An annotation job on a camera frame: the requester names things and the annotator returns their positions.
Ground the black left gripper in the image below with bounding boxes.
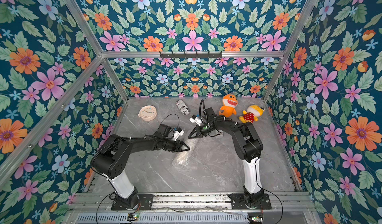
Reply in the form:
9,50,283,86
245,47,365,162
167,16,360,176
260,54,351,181
162,139,191,152

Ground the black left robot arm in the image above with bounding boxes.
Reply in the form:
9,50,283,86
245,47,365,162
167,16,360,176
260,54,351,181
91,124,190,211

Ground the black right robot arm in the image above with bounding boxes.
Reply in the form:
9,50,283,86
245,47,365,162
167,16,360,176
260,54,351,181
188,108,265,209

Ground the silver toy car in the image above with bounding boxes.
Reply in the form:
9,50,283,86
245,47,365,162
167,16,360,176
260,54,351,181
176,100,190,115

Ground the pink round alarm clock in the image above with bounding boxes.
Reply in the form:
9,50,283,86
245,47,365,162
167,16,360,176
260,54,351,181
138,105,157,121

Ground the orange shark plush toy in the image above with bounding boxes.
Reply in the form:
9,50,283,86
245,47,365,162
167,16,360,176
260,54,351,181
218,94,238,117

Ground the yellow shark plush toy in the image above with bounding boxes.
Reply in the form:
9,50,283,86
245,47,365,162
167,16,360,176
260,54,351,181
239,105,265,123

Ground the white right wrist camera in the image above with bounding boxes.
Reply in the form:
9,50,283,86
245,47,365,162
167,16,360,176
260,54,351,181
190,114,203,126

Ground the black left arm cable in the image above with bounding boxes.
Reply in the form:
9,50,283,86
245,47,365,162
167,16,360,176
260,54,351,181
159,113,181,135

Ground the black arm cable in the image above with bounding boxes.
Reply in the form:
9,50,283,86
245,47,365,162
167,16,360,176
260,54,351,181
262,188,284,224
159,113,181,135

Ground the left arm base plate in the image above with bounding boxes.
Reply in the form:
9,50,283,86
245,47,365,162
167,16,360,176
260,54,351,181
110,194,154,211

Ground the white vented cable duct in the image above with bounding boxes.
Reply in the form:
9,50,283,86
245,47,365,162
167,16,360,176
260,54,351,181
73,213,249,224

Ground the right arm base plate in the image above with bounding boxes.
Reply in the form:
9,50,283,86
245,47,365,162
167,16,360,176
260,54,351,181
228,193,272,210

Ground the black hook rail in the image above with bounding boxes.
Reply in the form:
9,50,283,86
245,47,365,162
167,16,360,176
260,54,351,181
159,51,223,59

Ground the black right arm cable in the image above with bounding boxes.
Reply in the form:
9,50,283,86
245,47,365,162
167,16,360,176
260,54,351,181
262,188,284,224

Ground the aluminium mounting rail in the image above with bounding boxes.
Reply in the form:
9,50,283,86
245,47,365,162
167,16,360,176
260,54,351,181
69,192,316,213

